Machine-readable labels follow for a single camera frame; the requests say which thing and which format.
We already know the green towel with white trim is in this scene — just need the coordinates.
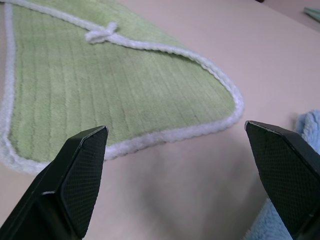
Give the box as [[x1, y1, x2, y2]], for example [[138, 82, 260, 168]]
[[0, 0, 245, 175]]

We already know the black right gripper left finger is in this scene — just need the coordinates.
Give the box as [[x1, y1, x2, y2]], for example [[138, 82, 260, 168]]
[[0, 125, 109, 240]]

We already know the pale green flat object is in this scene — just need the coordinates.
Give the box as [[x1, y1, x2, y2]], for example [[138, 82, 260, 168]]
[[303, 6, 320, 21]]

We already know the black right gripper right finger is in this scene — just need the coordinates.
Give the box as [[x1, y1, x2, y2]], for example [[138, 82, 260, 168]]
[[244, 120, 320, 240]]

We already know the light blue fluffy towel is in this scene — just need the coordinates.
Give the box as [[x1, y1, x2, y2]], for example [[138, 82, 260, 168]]
[[246, 108, 320, 240]]

